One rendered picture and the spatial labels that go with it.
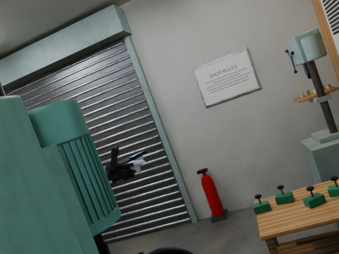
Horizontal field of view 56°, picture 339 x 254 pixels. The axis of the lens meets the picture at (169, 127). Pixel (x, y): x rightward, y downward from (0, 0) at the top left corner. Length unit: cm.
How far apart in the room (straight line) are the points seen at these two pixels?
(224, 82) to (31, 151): 316
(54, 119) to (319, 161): 230
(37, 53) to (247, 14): 242
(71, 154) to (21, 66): 355
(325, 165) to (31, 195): 244
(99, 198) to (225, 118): 300
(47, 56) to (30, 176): 353
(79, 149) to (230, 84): 299
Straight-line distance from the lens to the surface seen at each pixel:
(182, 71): 370
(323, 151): 274
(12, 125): 57
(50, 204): 58
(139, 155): 154
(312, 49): 255
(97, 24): 376
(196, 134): 373
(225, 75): 362
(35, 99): 448
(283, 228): 203
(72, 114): 76
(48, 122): 73
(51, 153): 68
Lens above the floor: 141
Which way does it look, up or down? 3 degrees down
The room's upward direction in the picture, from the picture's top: 20 degrees counter-clockwise
